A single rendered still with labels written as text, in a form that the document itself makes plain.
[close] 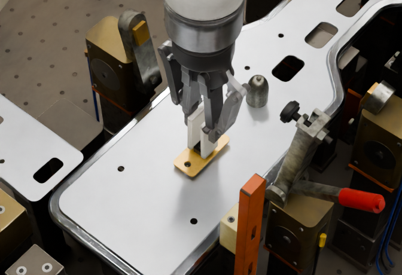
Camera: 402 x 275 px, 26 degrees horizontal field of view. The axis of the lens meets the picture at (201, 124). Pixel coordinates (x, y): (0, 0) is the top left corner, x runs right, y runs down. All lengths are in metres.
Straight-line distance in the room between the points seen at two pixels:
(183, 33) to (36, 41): 0.84
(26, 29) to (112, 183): 0.68
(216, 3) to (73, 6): 0.94
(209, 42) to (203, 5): 0.07
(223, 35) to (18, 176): 0.39
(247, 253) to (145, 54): 0.35
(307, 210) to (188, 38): 0.29
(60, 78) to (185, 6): 0.81
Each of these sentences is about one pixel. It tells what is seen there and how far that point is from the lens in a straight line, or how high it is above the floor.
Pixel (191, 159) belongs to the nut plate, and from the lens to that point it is 1.19.
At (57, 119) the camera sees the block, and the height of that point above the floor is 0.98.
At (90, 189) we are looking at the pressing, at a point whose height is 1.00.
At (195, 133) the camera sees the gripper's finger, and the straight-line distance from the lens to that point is 1.17.
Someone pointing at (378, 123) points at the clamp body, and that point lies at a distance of 1.18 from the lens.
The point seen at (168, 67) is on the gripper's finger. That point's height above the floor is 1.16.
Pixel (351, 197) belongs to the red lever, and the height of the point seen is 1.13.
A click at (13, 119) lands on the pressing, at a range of 1.27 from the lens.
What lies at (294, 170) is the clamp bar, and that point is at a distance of 1.04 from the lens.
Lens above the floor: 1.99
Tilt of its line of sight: 53 degrees down
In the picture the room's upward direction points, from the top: straight up
